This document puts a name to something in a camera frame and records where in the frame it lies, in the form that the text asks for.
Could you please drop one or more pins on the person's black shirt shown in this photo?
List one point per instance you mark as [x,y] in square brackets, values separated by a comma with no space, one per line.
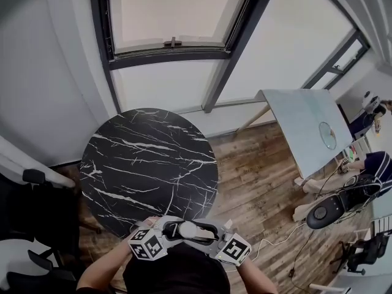
[177,274]

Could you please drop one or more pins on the clear plastic lid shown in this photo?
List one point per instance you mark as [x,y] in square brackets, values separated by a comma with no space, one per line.
[187,229]

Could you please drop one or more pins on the person's right forearm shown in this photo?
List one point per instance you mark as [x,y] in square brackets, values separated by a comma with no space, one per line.
[257,277]

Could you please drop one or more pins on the white table with wooden legs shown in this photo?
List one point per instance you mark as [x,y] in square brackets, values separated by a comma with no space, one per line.
[306,118]

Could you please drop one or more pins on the round black marble table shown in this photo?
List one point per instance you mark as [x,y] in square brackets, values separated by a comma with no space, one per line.
[147,164]

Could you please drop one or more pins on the white chair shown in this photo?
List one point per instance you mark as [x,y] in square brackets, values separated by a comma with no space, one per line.
[327,288]

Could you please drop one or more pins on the black office chair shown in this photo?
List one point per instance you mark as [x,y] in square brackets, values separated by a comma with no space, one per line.
[367,253]
[33,213]

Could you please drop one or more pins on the round glass plate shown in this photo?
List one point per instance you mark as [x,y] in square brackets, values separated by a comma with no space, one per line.
[327,135]

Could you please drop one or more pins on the large black-framed window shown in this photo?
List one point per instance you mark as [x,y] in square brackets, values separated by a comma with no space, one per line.
[171,11]

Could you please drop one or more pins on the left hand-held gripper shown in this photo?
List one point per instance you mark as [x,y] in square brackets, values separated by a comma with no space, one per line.
[147,245]

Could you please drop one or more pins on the person's left forearm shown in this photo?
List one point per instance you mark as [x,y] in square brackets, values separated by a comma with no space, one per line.
[104,268]

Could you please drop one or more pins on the narrow black-framed window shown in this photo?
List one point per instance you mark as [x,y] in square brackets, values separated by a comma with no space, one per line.
[343,60]

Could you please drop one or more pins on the person's left hand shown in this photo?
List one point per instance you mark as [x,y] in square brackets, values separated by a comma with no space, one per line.
[151,222]

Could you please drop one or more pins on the white wall pipe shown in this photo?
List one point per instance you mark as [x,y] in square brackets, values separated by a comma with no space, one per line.
[30,164]

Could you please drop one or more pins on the white ceiling pipes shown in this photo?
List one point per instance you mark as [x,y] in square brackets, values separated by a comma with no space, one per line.
[367,2]

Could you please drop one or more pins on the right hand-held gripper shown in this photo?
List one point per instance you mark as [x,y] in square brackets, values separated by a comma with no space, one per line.
[234,250]

